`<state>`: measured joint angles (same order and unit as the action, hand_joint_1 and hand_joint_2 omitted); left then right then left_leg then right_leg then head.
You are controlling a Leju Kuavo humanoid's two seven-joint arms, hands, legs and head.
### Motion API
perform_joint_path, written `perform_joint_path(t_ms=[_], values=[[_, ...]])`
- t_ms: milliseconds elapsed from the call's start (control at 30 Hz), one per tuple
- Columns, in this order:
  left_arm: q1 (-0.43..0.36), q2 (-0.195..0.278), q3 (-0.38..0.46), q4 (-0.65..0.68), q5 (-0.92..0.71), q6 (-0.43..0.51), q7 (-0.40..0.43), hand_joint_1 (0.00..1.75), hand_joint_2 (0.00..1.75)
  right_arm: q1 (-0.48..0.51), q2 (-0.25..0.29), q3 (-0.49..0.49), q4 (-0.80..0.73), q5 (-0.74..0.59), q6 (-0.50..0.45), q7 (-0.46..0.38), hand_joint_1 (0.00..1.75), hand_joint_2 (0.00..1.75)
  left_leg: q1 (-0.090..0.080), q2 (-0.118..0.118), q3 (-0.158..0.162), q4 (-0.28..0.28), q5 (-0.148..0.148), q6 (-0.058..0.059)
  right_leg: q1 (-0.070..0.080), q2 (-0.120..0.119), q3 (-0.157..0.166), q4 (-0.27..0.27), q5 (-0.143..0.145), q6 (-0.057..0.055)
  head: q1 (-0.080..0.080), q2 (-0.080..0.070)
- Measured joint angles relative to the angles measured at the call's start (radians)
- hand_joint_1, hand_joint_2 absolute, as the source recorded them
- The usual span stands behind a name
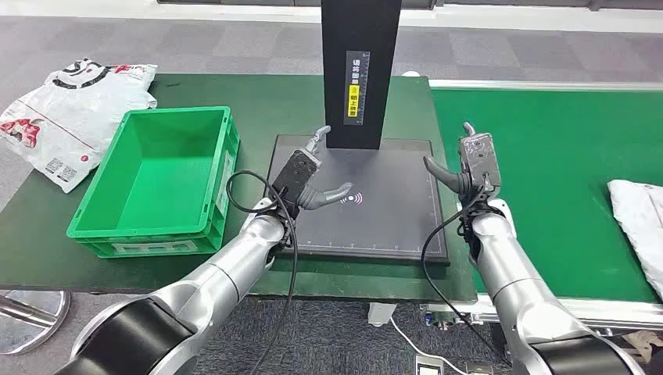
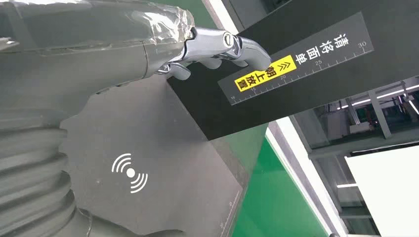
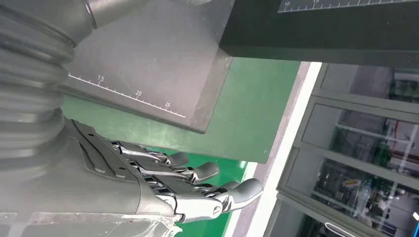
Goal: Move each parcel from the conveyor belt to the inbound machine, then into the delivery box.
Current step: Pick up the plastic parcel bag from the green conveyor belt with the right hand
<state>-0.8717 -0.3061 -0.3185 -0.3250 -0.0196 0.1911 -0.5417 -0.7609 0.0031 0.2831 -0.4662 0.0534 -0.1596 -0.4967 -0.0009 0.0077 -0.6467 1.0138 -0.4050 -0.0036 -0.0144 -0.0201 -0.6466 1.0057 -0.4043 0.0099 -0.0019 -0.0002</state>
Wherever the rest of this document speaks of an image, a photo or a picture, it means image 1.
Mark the white table foot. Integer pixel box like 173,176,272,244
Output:
367,302,398,328

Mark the green plastic crate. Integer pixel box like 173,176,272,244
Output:
66,105,242,259

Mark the black inbound scanner machine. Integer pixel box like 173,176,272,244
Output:
263,0,450,266

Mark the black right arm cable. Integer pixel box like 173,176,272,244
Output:
420,186,511,366

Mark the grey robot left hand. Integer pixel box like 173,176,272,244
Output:
270,125,355,219

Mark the chrome round stool base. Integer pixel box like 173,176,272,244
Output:
0,289,72,356

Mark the large white printed mailer bag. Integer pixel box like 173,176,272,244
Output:
0,56,159,194

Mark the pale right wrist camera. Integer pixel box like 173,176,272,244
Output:
489,198,518,239

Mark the white floor cable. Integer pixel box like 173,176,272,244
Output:
389,316,470,375

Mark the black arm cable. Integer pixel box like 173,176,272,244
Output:
420,186,511,366
225,170,300,375

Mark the grey parcel bag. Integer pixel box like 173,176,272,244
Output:
607,179,663,302

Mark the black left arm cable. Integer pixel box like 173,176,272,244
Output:
225,170,300,375

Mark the white floor power socket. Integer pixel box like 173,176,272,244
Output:
414,354,446,375

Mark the beige crumpled bag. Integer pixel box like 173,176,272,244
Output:
624,330,663,364

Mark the black and yellow ruler label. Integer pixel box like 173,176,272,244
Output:
343,50,371,127

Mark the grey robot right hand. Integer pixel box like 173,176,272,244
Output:
422,122,503,205

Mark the green conveyor belt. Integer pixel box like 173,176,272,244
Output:
421,78,663,332

